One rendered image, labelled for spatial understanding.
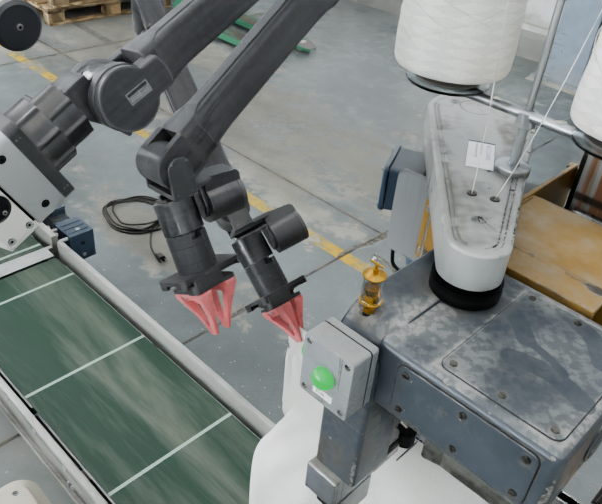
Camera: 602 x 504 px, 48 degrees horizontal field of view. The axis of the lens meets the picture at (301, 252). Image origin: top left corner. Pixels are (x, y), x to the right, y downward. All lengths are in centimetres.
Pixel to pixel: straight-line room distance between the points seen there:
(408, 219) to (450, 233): 38
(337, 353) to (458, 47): 42
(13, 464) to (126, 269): 106
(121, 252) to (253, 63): 234
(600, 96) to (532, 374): 32
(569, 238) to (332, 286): 207
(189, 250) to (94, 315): 138
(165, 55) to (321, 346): 40
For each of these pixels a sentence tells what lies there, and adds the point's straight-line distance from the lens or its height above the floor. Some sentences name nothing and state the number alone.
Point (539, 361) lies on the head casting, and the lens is 81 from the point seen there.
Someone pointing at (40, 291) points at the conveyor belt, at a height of 38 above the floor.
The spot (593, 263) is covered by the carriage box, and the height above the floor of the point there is 133.
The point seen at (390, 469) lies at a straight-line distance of 118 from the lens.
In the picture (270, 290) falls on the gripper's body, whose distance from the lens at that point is 113.
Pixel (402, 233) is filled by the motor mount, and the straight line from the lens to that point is 122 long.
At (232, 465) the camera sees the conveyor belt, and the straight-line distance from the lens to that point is 184.
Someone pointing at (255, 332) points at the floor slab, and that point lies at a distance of 275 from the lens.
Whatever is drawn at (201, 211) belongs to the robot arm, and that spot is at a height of 134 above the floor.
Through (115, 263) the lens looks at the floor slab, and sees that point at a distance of 314.
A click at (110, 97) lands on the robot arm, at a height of 153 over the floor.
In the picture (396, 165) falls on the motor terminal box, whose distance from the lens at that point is 121.
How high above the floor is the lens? 185
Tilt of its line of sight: 35 degrees down
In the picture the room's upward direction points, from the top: 6 degrees clockwise
